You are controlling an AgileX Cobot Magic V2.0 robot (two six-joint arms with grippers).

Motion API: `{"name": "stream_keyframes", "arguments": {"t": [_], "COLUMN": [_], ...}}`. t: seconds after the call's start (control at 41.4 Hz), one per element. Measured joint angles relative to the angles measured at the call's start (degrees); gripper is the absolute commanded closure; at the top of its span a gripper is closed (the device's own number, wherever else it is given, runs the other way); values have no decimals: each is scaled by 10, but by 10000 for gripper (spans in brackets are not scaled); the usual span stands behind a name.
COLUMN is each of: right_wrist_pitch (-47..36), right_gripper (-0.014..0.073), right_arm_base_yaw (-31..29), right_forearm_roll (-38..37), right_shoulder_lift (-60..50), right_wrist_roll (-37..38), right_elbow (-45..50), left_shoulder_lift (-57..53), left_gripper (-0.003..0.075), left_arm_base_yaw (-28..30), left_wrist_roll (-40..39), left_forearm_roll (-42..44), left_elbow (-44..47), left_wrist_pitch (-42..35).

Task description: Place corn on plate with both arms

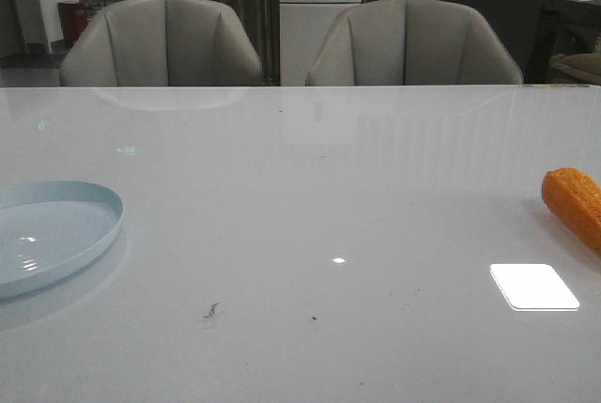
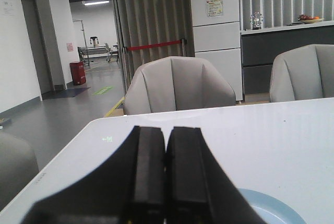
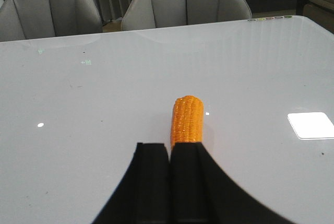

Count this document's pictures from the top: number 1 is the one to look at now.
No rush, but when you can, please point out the light blue round plate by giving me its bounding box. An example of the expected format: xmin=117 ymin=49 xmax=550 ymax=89
xmin=1 ymin=180 xmax=124 ymax=300

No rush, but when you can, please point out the orange plastic corn cob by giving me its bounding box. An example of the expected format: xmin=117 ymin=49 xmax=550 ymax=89
xmin=541 ymin=167 xmax=600 ymax=256

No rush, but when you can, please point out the right beige upholstered chair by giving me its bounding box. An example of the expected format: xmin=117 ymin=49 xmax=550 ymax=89
xmin=305 ymin=0 xmax=523 ymax=86

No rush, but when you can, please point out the beige upholstered chair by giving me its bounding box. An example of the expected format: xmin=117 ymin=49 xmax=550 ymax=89
xmin=59 ymin=0 xmax=263 ymax=87
xmin=305 ymin=0 xmax=523 ymax=86

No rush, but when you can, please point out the left beige upholstered chair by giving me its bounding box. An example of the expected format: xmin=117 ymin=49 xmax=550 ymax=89
xmin=59 ymin=0 xmax=263 ymax=87

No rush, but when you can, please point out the red trash bin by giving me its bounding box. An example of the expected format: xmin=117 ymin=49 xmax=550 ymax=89
xmin=57 ymin=1 xmax=88 ymax=47

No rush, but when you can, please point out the dark armchair with cushion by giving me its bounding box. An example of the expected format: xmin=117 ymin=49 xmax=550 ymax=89
xmin=524 ymin=0 xmax=600 ymax=84

